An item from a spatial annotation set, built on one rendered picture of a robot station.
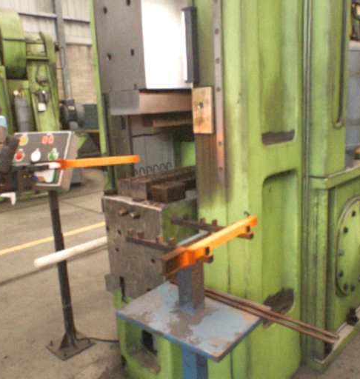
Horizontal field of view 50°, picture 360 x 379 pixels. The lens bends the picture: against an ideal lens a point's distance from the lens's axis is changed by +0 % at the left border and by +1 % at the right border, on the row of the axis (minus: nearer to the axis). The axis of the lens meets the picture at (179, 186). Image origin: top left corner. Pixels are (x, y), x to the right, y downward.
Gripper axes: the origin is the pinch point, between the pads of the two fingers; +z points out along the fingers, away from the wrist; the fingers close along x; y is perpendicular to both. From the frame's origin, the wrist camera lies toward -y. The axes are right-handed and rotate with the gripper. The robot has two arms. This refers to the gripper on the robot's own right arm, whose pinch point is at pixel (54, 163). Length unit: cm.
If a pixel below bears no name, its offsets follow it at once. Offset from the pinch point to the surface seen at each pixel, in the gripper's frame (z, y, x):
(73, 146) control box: 40, -1, -55
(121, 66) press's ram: 40, -34, -14
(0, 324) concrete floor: 20, 110, -128
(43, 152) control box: 28, 1, -64
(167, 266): -2, 22, 52
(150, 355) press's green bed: 44, 94, -10
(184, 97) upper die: 67, -22, -4
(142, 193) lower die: 42.1, 17.6, -7.4
